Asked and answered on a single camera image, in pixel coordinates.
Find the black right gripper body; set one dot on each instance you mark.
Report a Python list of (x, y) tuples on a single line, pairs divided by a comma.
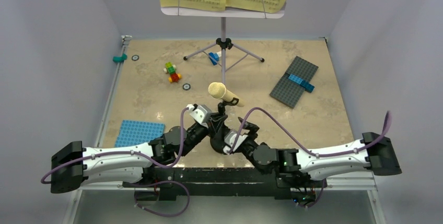
[(248, 150)]

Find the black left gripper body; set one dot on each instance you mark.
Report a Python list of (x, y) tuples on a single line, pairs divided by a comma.
[(196, 136)]

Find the black desktop microphone stand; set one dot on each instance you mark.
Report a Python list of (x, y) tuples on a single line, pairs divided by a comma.
[(217, 141)]

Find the cream yellow microphone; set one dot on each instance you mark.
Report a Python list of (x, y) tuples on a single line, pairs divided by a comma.
[(218, 91)]

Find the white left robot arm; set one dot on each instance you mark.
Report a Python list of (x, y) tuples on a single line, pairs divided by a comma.
[(76, 165)]

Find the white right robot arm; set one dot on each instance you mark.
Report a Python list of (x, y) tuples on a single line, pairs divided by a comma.
[(372, 152)]

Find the poker chip near car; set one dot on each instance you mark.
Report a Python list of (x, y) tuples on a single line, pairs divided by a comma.
[(186, 86)]

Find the dark grey studded baseplate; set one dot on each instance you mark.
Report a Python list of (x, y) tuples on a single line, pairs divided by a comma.
[(288, 92)]

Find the blue brick under stand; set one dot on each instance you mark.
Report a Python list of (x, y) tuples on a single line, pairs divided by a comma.
[(214, 57)]

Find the light blue studded baseplate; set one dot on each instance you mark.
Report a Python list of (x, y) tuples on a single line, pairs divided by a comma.
[(137, 132)]

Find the lilac tripod music stand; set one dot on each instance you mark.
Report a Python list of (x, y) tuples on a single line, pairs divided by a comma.
[(223, 42)]

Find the colourful toy brick car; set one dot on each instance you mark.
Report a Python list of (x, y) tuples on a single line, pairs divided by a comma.
[(171, 70)]

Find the blue brick on baseplate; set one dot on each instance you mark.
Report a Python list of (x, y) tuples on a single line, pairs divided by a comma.
[(301, 82)]

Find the teal plastic clip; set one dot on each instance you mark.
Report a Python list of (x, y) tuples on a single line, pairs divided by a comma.
[(119, 59)]

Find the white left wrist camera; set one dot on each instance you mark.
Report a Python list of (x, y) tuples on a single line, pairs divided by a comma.
[(200, 113)]

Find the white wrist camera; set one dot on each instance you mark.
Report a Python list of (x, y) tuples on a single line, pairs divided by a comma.
[(229, 140), (200, 113)]

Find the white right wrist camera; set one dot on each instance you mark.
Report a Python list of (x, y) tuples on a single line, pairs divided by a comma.
[(229, 140)]

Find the black front mounting rail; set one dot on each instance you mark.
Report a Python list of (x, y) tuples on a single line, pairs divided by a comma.
[(239, 182)]

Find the aluminium left frame rail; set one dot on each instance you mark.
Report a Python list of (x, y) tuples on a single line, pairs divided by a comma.
[(75, 196)]

